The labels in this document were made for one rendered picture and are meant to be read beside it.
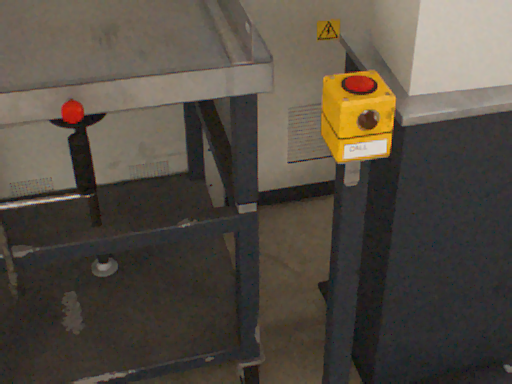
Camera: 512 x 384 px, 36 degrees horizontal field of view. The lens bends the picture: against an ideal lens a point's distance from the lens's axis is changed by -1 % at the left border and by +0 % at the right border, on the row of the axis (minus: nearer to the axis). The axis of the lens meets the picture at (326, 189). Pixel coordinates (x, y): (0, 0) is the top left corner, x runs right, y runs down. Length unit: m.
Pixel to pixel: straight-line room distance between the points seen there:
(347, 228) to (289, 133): 0.98
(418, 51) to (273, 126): 0.87
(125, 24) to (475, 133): 0.63
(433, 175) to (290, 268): 0.77
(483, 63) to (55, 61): 0.70
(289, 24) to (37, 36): 0.80
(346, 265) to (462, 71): 0.39
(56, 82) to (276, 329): 0.95
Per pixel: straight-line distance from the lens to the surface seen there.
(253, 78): 1.24
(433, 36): 1.32
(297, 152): 2.19
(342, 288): 1.28
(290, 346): 1.90
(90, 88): 1.21
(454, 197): 1.47
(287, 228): 2.21
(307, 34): 2.00
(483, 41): 1.36
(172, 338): 1.70
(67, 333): 1.75
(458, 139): 1.39
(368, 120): 1.04
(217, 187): 2.21
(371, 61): 1.45
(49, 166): 2.10
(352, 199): 1.16
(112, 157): 2.10
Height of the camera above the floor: 1.43
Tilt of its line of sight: 37 degrees down
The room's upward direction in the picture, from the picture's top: 3 degrees clockwise
